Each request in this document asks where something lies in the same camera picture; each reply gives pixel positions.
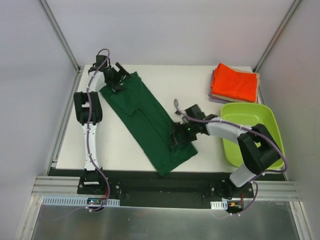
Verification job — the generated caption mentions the left white cable duct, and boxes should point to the left white cable duct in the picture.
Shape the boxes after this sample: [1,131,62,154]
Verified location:
[42,196,120,208]

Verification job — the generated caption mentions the aluminium frame post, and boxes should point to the aluminium frame post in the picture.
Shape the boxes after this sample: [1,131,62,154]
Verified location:
[252,0,303,73]
[37,0,81,73]

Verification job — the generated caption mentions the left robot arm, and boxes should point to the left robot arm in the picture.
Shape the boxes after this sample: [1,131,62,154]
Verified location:
[73,52,130,195]

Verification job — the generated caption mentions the right white cable duct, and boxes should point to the right white cable duct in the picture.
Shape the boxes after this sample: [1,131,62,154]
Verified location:
[210,200,228,210]

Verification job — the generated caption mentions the beige folded t-shirt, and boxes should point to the beige folded t-shirt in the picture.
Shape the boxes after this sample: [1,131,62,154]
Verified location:
[211,66,262,104]

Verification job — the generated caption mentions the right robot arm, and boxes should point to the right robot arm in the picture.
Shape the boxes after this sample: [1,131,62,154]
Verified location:
[169,99,286,198]

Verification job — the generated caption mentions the right aluminium frame post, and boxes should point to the right aluminium frame post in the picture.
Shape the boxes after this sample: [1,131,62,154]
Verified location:
[252,0,303,73]

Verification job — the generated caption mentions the dark green t-shirt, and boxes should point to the dark green t-shirt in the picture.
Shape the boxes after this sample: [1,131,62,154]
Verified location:
[100,72,198,176]

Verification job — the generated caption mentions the left aluminium frame post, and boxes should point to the left aluminium frame post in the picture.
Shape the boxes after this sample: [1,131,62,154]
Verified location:
[37,0,81,73]

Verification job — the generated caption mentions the orange folded t-shirt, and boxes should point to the orange folded t-shirt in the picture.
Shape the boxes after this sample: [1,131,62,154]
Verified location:
[210,62,258,103]

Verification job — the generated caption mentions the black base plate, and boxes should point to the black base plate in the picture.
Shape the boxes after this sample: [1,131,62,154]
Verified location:
[47,167,286,208]

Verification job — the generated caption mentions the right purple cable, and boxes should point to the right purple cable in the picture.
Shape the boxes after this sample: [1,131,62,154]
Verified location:
[173,98,288,221]

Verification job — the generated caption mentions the white cable duct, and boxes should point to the white cable duct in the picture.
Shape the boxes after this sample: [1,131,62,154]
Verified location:
[210,200,228,210]
[42,196,120,208]

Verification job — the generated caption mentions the purple folded t-shirt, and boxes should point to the purple folded t-shirt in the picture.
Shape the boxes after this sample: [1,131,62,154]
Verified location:
[208,70,228,104]

